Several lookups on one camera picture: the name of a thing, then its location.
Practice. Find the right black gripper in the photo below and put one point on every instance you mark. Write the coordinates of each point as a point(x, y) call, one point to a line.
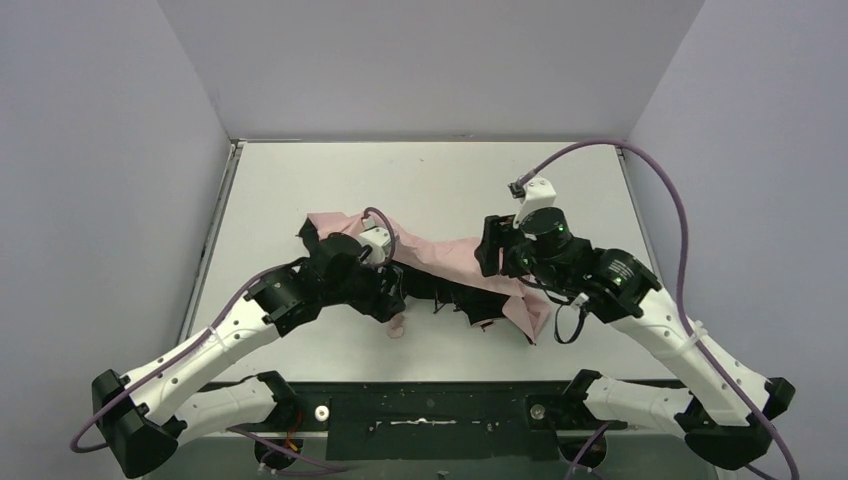
point(493, 244)

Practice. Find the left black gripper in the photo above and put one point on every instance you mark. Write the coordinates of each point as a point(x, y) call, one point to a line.
point(391, 291)

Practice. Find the pink and black folding umbrella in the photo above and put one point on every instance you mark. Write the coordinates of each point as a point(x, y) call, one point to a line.
point(447, 272)

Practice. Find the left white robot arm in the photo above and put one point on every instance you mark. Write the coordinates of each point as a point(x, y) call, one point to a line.
point(147, 413)

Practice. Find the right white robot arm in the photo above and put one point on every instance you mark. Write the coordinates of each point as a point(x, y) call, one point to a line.
point(721, 409)

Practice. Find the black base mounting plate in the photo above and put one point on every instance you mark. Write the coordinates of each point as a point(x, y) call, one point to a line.
point(434, 420)

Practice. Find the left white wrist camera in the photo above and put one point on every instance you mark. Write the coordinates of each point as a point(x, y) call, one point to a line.
point(377, 242)

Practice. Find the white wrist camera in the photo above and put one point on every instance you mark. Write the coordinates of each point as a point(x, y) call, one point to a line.
point(535, 194)
point(377, 242)

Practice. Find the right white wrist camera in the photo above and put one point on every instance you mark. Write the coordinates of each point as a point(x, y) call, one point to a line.
point(535, 194)

